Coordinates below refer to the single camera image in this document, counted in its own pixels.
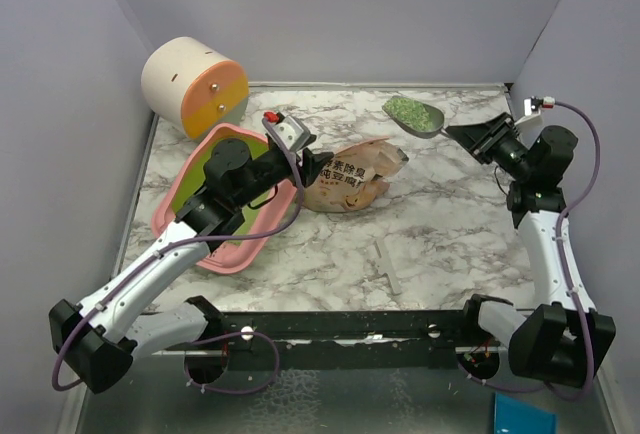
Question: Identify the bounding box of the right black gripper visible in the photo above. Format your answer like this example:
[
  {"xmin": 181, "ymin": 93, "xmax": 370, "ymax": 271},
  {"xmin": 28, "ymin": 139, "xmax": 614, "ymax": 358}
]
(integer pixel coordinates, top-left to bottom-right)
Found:
[{"xmin": 448, "ymin": 113, "xmax": 535, "ymax": 181}]

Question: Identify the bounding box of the beige cat litter bag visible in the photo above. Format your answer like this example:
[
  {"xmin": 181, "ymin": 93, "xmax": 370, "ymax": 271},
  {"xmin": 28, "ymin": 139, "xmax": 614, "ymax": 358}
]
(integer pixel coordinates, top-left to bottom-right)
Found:
[{"xmin": 303, "ymin": 137, "xmax": 409, "ymax": 213}]

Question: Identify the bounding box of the clear bag sealing clip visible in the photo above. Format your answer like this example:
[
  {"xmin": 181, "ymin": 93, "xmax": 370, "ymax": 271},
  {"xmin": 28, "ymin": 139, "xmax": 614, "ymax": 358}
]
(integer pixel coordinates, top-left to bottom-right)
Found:
[{"xmin": 374, "ymin": 239, "xmax": 402, "ymax": 296}]

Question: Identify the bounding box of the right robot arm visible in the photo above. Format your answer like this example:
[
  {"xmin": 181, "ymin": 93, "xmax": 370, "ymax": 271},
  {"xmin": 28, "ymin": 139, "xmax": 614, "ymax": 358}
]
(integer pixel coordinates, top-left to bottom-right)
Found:
[{"xmin": 445, "ymin": 113, "xmax": 616, "ymax": 388}]

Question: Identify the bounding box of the purple cable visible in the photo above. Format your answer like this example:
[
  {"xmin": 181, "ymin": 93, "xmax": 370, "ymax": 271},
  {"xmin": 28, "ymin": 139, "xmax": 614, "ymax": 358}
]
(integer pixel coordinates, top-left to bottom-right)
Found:
[
  {"xmin": 50, "ymin": 116, "xmax": 306, "ymax": 395},
  {"xmin": 459, "ymin": 97, "xmax": 601, "ymax": 400}
]

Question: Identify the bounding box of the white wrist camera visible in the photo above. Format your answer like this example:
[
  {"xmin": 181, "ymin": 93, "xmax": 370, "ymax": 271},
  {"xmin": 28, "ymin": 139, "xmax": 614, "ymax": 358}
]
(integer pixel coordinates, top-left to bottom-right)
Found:
[
  {"xmin": 514, "ymin": 97, "xmax": 544, "ymax": 138},
  {"xmin": 275, "ymin": 115, "xmax": 317, "ymax": 152}
]

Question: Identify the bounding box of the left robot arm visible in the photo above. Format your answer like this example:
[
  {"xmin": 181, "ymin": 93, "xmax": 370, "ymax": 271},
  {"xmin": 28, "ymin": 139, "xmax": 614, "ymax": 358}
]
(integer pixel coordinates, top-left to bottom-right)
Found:
[{"xmin": 49, "ymin": 134, "xmax": 333, "ymax": 394}]

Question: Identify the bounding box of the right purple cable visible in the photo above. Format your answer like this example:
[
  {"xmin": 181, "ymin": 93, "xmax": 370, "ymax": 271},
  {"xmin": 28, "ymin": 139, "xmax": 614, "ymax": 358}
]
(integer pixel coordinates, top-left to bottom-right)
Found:
[{"xmin": 459, "ymin": 97, "xmax": 601, "ymax": 400}]

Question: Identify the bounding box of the metal litter scoop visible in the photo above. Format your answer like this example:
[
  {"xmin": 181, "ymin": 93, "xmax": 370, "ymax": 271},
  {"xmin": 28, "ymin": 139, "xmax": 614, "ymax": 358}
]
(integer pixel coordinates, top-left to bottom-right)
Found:
[{"xmin": 382, "ymin": 96, "xmax": 445, "ymax": 139}]

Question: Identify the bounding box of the pink litter box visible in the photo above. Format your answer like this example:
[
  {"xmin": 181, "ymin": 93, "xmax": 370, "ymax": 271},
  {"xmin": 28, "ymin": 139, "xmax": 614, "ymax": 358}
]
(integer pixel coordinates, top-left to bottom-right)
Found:
[{"xmin": 150, "ymin": 122, "xmax": 296, "ymax": 275}]

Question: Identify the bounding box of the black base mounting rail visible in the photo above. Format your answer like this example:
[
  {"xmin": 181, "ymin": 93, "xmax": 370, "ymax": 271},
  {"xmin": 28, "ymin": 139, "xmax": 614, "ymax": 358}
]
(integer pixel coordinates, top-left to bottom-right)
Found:
[{"xmin": 191, "ymin": 310, "xmax": 491, "ymax": 370}]

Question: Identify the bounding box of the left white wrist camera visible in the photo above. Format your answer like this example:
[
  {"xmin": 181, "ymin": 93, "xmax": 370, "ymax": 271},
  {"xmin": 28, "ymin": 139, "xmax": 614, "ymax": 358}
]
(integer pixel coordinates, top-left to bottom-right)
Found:
[{"xmin": 275, "ymin": 115, "xmax": 317, "ymax": 152}]

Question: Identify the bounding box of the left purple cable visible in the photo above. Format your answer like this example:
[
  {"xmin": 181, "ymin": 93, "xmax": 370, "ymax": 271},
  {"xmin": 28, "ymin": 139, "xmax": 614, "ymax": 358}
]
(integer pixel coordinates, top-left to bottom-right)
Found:
[{"xmin": 50, "ymin": 116, "xmax": 306, "ymax": 395}]

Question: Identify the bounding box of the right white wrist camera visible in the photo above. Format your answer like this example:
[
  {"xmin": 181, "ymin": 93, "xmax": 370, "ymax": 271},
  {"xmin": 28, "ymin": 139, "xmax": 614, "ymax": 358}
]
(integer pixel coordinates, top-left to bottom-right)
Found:
[{"xmin": 514, "ymin": 97, "xmax": 544, "ymax": 138}]

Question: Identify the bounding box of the blue plastic object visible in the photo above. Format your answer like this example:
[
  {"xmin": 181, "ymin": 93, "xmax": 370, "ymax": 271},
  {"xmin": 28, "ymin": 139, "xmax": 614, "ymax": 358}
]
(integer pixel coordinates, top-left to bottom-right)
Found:
[{"xmin": 493, "ymin": 394, "xmax": 557, "ymax": 434}]

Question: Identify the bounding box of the cream orange cylindrical container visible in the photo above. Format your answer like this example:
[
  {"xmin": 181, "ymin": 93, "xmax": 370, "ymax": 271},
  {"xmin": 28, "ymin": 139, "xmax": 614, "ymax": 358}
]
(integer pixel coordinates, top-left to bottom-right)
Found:
[{"xmin": 141, "ymin": 37, "xmax": 249, "ymax": 140}]

